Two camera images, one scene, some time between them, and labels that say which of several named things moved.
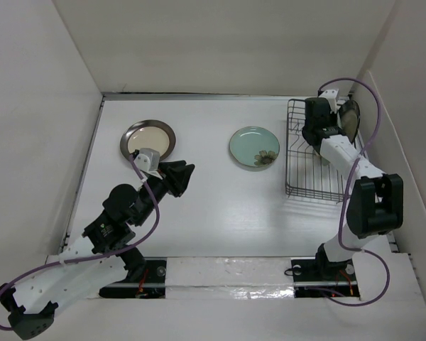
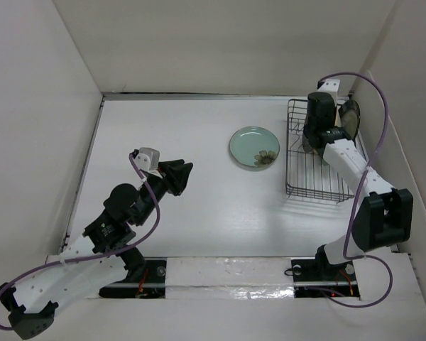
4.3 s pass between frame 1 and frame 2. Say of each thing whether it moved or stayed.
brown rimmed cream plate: moved
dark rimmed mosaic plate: stayed
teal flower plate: stayed
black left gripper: stayed
